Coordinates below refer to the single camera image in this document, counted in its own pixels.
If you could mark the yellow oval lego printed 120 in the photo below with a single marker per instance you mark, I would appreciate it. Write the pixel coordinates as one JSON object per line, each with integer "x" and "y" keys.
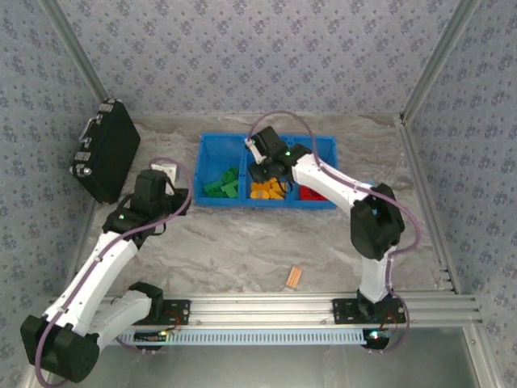
{"x": 258, "y": 195}

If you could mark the small orange lego brick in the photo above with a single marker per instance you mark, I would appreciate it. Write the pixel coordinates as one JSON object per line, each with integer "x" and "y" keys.
{"x": 258, "y": 186}

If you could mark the yellow lego brick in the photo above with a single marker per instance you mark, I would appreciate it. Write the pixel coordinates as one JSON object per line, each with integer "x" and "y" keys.
{"x": 277, "y": 194}
{"x": 275, "y": 182}

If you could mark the green 2x2 plate brick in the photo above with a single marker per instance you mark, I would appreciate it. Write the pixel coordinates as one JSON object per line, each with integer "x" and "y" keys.
{"x": 230, "y": 189}

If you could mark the small circuit board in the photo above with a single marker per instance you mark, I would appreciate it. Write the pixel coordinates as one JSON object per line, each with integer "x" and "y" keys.
{"x": 149, "y": 336}
{"x": 377, "y": 337}

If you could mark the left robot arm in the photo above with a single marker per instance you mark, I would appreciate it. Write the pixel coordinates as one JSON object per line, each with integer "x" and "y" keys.
{"x": 93, "y": 275}

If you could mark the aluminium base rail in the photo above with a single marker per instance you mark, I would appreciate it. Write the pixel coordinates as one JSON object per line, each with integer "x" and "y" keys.
{"x": 262, "y": 309}

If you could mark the aluminium frame post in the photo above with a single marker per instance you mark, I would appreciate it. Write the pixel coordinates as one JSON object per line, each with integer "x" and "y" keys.
{"x": 72, "y": 44}
{"x": 440, "y": 52}

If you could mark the red lego brick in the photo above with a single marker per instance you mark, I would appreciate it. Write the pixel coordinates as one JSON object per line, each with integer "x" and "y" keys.
{"x": 323, "y": 197}
{"x": 309, "y": 194}

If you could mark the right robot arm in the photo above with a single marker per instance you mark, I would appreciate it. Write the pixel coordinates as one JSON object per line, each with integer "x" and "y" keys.
{"x": 323, "y": 182}

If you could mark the green long lego brick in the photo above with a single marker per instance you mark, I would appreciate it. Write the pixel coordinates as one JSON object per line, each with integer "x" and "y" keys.
{"x": 231, "y": 174}

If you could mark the small wooden block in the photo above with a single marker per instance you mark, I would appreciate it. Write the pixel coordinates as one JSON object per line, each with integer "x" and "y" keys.
{"x": 294, "y": 277}

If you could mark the green square lego brick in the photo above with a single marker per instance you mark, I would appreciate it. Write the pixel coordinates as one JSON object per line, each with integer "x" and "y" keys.
{"x": 212, "y": 189}

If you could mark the black carrying case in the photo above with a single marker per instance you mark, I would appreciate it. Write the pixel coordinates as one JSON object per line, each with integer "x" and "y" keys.
{"x": 105, "y": 153}

